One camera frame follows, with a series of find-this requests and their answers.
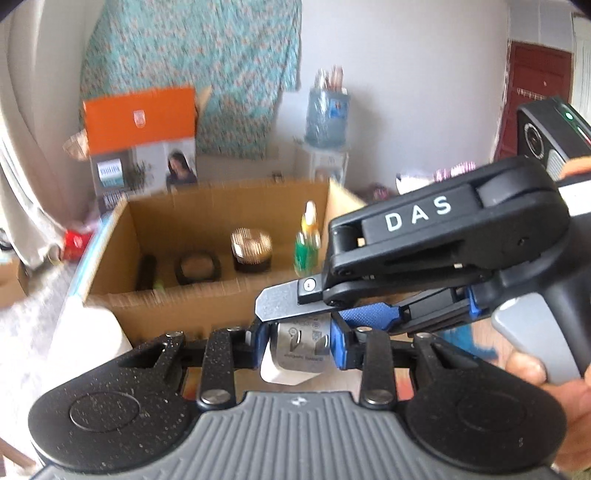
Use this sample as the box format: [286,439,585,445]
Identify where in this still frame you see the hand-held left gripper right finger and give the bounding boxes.
[335,320,481,409]

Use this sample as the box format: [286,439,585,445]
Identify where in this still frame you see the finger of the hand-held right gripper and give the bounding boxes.
[339,282,485,334]
[255,178,498,324]

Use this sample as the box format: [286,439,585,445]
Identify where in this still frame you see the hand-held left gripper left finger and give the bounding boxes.
[117,320,271,409]

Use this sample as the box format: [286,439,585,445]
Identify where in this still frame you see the white charger plug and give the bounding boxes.
[259,316,342,386]

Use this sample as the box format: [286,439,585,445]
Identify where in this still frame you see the green and yellow small bottles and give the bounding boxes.
[294,200,321,271]

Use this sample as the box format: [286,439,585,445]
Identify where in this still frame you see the black jar with gold lid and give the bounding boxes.
[231,227,273,273]

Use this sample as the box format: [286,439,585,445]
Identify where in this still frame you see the black electrical tape roll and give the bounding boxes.
[174,249,222,284]

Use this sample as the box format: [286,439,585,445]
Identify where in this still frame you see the large cardboard box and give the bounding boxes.
[81,179,370,352]

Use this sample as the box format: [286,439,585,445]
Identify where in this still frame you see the person's right hand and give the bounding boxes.
[505,348,591,468]

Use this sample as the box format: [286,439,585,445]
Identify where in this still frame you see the pink checked cloth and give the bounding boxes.
[434,161,476,183]

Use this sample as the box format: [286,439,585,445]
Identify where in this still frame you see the pink and white cloth pile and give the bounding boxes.
[396,171,439,195]

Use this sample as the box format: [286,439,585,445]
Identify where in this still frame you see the dark red door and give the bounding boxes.
[494,41,573,162]

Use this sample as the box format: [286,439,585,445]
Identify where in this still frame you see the white supplement bottle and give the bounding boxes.
[48,302,134,370]

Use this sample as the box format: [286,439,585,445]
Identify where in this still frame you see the red container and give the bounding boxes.
[62,228,95,261]

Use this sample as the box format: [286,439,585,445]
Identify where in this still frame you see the orange and grey appliance box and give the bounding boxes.
[83,85,200,208]

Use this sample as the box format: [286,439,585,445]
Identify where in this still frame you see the small cardboard box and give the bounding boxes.
[0,258,31,308]

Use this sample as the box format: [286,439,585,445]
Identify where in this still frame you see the teal floral cloth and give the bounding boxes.
[81,0,303,160]

